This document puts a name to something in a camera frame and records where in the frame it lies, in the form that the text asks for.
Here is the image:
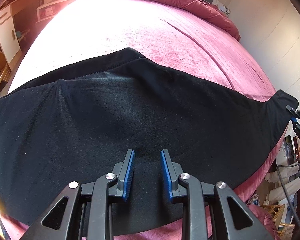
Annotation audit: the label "wicker stool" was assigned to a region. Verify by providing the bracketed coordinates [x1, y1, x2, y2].
[261, 204, 297, 233]

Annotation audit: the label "pink quilted cloth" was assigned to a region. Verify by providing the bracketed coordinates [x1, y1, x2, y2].
[247, 204, 278, 240]

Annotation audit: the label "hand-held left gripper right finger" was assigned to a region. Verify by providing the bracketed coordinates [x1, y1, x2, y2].
[160, 149, 274, 240]

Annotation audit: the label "white drawer cabinet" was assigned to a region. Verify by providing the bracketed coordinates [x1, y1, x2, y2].
[0, 5, 24, 64]

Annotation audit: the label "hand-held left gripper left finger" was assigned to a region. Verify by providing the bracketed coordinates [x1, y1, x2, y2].
[19, 149, 136, 240]

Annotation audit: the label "white floral nightstand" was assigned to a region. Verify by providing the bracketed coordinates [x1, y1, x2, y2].
[219, 4, 232, 17]
[36, 0, 75, 20]

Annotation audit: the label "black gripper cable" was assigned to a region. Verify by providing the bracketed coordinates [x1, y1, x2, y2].
[276, 164, 300, 220]

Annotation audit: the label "wooden desk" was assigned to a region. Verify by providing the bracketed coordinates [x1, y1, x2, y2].
[0, 0, 44, 15]

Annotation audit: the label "black pants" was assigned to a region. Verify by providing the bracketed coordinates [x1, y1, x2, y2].
[0, 47, 299, 237]

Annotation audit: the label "bed with pink sheet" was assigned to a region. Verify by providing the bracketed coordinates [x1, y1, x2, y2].
[0, 0, 290, 240]

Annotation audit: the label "photo prints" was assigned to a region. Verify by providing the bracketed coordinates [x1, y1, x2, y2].
[281, 135, 300, 165]

